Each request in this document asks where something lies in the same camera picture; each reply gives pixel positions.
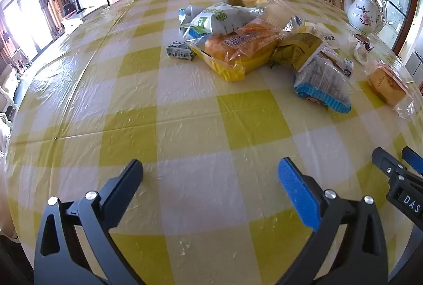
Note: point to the small white snack packet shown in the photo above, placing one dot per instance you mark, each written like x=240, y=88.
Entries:
x=348, y=68

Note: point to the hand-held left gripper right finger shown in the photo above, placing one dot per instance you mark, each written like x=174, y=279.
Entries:
x=297, y=192

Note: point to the olive yellow snack packet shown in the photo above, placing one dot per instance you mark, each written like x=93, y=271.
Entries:
x=294, y=51

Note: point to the blue striped snack packet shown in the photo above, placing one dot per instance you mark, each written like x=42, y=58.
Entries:
x=322, y=80

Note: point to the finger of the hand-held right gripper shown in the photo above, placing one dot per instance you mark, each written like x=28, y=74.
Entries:
x=413, y=159
x=388, y=164

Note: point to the white floral teapot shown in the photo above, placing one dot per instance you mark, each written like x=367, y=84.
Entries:
x=363, y=15

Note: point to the white television cabinet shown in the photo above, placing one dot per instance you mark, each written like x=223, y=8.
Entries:
x=76, y=15

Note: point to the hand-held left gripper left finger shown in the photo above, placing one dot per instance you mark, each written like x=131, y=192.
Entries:
x=125, y=185

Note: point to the orange bread packet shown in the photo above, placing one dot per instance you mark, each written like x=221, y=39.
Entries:
x=238, y=46

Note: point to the green white snack bag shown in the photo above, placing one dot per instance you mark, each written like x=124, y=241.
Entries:
x=221, y=18

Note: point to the white blue snack packet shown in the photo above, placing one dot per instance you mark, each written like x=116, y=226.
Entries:
x=297, y=27

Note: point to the large bright window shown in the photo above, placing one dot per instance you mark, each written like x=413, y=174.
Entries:
x=23, y=23

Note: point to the clear wrapped cake packet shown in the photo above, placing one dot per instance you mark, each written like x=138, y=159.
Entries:
x=386, y=85

